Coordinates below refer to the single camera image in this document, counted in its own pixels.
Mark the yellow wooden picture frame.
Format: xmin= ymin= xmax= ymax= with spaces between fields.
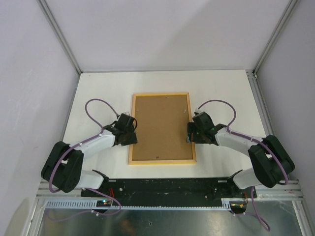
xmin=127 ymin=92 xmax=197 ymax=166

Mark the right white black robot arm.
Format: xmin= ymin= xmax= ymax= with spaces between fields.
xmin=187 ymin=112 xmax=295 ymax=197

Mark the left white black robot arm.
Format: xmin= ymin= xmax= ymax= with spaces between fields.
xmin=41 ymin=114 xmax=137 ymax=197

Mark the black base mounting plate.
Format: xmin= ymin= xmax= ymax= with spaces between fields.
xmin=81 ymin=178 xmax=258 ymax=207

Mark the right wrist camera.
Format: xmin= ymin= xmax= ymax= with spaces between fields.
xmin=194 ymin=109 xmax=204 ymax=115

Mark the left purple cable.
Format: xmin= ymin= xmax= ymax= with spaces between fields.
xmin=46 ymin=98 xmax=123 ymax=222

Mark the right aluminium corner post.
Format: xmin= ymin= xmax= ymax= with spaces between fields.
xmin=252 ymin=0 xmax=300 ymax=74

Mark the aluminium corner post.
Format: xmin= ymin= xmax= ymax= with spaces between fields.
xmin=36 ymin=0 xmax=82 ymax=74
xmin=252 ymin=0 xmax=300 ymax=74

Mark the aluminium front rail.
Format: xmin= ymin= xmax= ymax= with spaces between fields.
xmin=36 ymin=179 xmax=86 ymax=200

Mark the white slotted cable duct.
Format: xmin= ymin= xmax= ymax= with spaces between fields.
xmin=44 ymin=199 xmax=246 ymax=210

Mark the left aluminium corner post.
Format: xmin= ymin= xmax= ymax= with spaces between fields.
xmin=36 ymin=0 xmax=82 ymax=74

